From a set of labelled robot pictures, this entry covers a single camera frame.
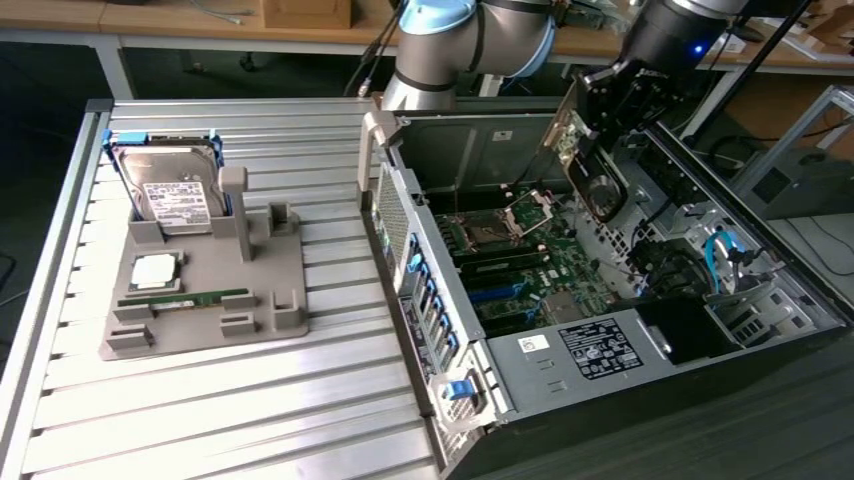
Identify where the black wire bundle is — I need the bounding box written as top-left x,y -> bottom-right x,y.
625,238 -> 709,301

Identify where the grey computer tower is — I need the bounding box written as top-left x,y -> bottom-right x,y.
729,147 -> 854,221

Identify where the brown cardboard box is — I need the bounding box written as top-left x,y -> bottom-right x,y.
261,0 -> 353,30

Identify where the grey parts rack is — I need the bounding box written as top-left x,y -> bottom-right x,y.
97,167 -> 312,362

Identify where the blue data wire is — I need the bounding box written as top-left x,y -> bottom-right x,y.
701,225 -> 747,297

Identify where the metal socket cover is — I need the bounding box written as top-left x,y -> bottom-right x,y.
504,189 -> 556,236

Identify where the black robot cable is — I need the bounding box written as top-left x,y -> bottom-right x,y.
341,0 -> 404,99

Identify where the green RAM stick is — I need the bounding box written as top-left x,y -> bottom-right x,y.
117,288 -> 249,309

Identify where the light grey cable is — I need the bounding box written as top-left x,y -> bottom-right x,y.
188,0 -> 260,26

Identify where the open black PC case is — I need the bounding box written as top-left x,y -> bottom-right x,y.
358,97 -> 854,480

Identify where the green motherboard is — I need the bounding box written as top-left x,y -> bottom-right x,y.
425,187 -> 641,337

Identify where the wooden desk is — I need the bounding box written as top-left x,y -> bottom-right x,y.
0,0 -> 854,76

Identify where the grey case latch handle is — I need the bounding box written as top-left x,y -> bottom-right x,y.
358,110 -> 404,194

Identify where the black monitor stand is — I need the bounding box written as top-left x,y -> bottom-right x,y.
724,14 -> 767,44

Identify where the hard disk in blue bracket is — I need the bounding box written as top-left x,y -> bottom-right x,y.
99,128 -> 225,236

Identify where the grey metal disk bay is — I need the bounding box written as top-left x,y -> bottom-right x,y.
704,279 -> 825,347

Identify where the aluminium profile frame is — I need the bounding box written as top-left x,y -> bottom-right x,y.
765,83 -> 854,166

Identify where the grey power supply unit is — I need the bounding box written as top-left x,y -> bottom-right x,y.
485,310 -> 676,417

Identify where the silver CPU chip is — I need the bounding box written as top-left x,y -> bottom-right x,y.
129,254 -> 181,291

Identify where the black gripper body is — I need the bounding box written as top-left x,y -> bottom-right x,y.
609,0 -> 733,85

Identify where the graphics card with fan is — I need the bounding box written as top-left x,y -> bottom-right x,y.
537,82 -> 632,225

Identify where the black stand pole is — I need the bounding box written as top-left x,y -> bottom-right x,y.
677,0 -> 816,144

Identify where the black installed RAM stick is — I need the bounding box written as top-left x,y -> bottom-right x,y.
457,251 -> 545,278

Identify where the blue expansion slot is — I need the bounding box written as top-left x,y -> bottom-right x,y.
468,285 -> 532,305

